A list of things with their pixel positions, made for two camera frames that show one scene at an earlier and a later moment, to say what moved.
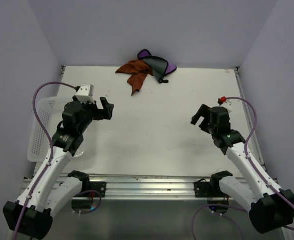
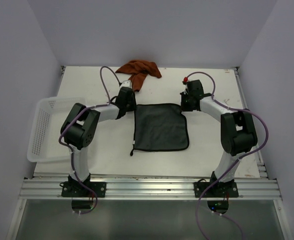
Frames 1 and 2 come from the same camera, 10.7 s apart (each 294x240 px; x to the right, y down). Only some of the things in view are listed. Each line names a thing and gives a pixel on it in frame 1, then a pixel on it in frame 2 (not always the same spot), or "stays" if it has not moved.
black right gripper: (203, 112) → (183, 107)
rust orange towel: (139, 69) stays
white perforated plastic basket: (50, 109) stays
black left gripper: (106, 113) → (133, 106)
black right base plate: (208, 189) stays
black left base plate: (100, 187) stays
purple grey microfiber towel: (159, 66) → (160, 127)
